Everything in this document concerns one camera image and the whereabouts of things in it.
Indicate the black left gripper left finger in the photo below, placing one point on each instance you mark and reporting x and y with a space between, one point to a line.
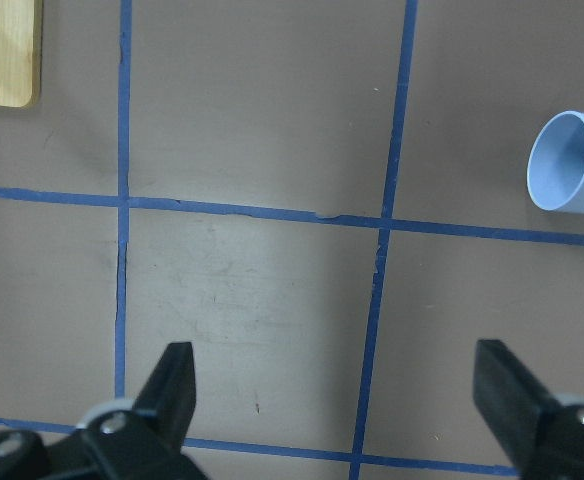
142 441

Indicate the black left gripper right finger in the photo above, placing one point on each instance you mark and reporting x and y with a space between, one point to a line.
541 433

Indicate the light blue cup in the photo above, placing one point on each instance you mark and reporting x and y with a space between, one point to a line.
555 171

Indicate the wooden mug stand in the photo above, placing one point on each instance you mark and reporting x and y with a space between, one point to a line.
21 25

